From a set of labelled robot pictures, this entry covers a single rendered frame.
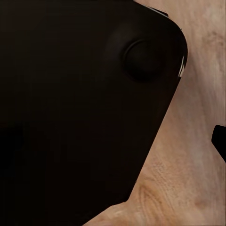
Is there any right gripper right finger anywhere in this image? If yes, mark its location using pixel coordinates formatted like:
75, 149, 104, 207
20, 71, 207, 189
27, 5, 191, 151
212, 125, 226, 162

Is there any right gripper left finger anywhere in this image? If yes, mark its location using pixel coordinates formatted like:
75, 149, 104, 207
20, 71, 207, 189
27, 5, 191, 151
0, 125, 24, 181

